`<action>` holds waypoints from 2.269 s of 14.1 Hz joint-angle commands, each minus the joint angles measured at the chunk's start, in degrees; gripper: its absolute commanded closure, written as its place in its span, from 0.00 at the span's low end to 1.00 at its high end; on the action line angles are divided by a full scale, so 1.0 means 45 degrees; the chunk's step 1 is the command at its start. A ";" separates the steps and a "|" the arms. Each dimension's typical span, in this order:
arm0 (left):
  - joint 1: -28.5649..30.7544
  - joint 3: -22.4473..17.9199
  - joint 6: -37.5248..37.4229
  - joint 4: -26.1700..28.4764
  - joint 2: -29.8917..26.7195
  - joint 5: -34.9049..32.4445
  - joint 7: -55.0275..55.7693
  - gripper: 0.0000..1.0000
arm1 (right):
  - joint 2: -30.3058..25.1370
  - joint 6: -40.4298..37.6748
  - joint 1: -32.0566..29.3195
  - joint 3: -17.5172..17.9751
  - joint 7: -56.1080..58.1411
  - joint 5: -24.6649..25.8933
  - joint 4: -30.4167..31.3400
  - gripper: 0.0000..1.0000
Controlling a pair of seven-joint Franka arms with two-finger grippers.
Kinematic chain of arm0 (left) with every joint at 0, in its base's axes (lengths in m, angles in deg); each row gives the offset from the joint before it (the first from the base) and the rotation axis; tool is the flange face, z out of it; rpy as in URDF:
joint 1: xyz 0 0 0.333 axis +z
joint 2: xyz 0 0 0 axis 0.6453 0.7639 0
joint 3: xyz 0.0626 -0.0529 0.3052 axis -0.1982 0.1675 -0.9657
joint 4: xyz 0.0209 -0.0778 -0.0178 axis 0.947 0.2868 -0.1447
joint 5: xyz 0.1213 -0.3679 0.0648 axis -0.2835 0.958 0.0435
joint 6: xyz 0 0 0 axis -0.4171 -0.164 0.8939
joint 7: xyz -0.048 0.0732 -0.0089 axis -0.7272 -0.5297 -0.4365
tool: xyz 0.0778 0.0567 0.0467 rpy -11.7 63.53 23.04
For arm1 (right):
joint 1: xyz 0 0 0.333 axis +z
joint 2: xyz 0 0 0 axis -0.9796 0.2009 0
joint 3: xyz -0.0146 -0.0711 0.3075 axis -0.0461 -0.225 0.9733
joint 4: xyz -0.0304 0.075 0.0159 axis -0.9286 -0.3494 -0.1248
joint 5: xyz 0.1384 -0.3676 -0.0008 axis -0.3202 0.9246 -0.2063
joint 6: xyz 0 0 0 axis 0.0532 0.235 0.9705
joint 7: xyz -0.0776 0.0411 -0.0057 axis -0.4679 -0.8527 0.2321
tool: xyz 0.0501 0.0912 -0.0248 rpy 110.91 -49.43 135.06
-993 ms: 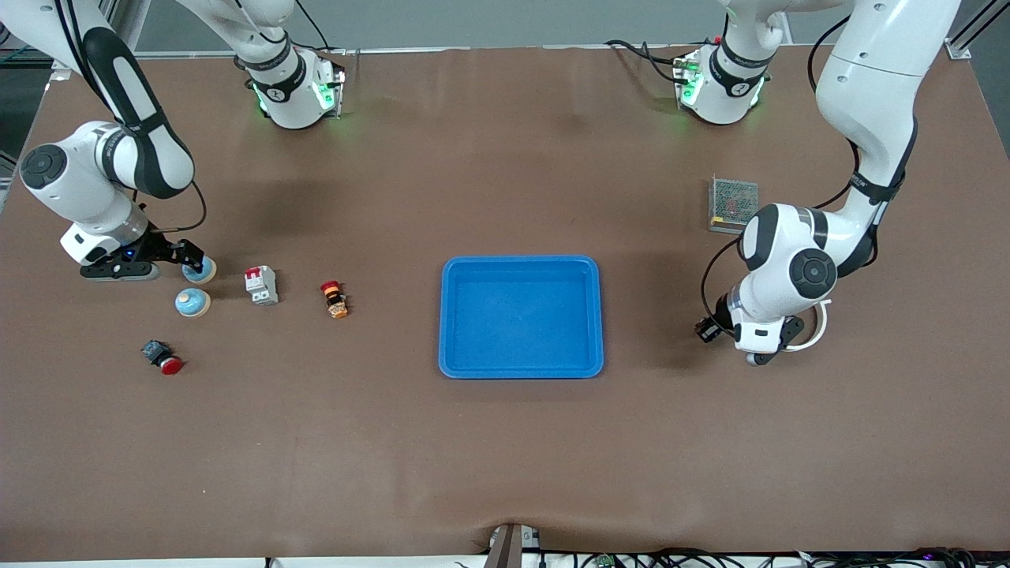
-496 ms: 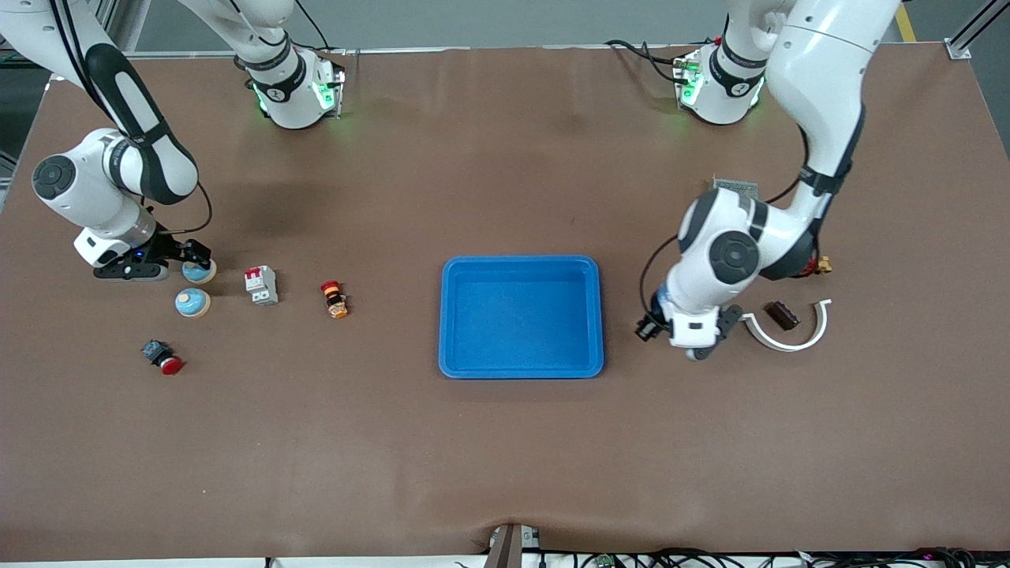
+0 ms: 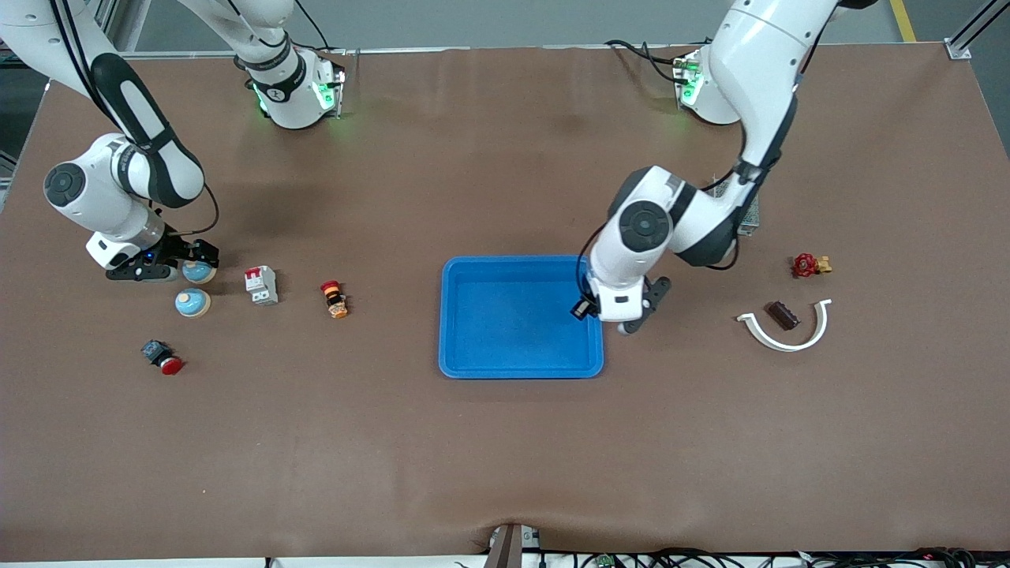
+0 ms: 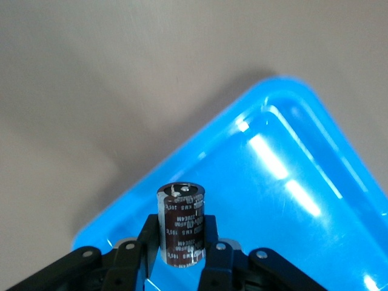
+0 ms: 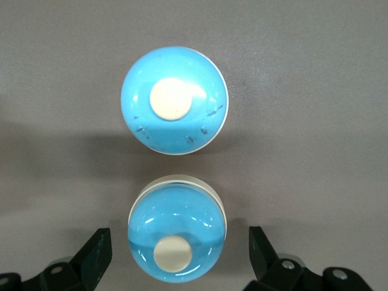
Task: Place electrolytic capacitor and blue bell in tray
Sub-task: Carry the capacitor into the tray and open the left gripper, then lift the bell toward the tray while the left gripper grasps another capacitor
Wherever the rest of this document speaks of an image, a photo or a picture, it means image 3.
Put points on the small printed electrolytic capacitor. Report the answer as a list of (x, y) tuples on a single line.
[(582, 310)]

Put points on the white circuit breaker red switch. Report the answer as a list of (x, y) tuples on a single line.
[(261, 285)]

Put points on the blue dome call bell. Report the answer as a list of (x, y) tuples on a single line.
[(192, 304), (197, 274)]

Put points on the brass valve red handwheel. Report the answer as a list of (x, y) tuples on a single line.
[(804, 266)]

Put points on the silver table edge rail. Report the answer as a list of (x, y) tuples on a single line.
[(473, 50)]

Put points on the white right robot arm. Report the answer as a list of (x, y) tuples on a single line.
[(87, 197)]

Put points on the metal bracket at table edge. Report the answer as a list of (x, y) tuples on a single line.
[(509, 546)]

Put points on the dark brown connector block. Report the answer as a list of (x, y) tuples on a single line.
[(783, 315)]

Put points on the perforated metal power supply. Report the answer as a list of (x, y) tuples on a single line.
[(751, 221)]

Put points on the red mushroom push button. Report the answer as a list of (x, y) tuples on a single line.
[(166, 360)]

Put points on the aluminium frame post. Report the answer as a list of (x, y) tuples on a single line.
[(126, 24), (966, 35)]

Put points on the white half-round pipe clamp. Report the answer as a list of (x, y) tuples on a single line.
[(777, 341)]

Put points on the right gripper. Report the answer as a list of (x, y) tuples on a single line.
[(181, 251)]

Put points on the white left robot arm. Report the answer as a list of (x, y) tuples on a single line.
[(757, 79)]

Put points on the blue plastic tray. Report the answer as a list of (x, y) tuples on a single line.
[(513, 315)]

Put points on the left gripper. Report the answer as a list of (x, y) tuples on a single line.
[(585, 308)]

